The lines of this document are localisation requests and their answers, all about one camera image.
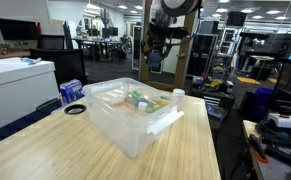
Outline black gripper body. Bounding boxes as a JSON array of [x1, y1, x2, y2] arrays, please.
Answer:
[[146, 22, 173, 54]]

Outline blue cube block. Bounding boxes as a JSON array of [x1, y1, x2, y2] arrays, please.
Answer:
[[148, 51, 163, 70]]

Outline white translucent block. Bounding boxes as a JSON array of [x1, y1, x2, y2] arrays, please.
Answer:
[[137, 101, 149, 112]]

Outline green yellow printed brick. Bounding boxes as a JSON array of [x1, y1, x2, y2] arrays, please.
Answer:
[[130, 91, 150, 103]]

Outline black equipment rack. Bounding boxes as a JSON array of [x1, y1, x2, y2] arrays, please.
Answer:
[[187, 33, 219, 77]]

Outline white capped plastic jar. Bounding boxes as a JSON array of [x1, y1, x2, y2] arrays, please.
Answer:
[[172, 88, 186, 108]]

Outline green toy brick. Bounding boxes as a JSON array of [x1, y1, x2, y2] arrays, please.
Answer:
[[145, 104, 156, 114]]

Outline yellow power tool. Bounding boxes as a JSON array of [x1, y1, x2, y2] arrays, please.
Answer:
[[209, 78, 223, 90]]

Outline black ceiling speaker box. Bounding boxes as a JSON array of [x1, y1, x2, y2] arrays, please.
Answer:
[[225, 10, 248, 28]]

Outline clear plastic storage bin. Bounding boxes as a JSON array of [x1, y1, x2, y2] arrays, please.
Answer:
[[82, 77, 186, 160]]

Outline black mesh office chair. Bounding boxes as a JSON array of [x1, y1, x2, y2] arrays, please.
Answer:
[[29, 48, 89, 88]]

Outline blue wipes package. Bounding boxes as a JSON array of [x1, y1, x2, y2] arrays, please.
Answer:
[[59, 78, 85, 104]]

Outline black waste bin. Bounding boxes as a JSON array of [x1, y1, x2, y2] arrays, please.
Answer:
[[239, 91, 256, 116]]

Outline blue plastic bin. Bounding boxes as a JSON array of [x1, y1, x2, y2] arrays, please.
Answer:
[[254, 86, 275, 118]]

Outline small blue white item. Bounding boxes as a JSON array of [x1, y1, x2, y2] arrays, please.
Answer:
[[20, 57, 42, 65]]

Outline white boxy device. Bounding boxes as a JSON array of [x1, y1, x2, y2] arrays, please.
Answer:
[[267, 112, 291, 130]]

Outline white cabinet box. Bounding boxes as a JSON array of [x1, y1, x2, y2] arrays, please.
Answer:
[[0, 57, 60, 136]]

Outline wooden door frame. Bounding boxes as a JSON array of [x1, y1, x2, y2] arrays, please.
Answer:
[[138, 0, 199, 92]]

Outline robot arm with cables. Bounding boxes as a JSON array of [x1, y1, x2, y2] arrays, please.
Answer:
[[141, 0, 204, 63]]

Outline black ring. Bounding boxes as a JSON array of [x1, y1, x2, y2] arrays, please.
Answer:
[[64, 103, 87, 116]]

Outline black wall monitor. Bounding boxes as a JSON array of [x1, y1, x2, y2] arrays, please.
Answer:
[[0, 17, 39, 42]]

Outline orange handled pliers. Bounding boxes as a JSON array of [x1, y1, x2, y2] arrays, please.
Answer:
[[248, 133, 270, 164]]

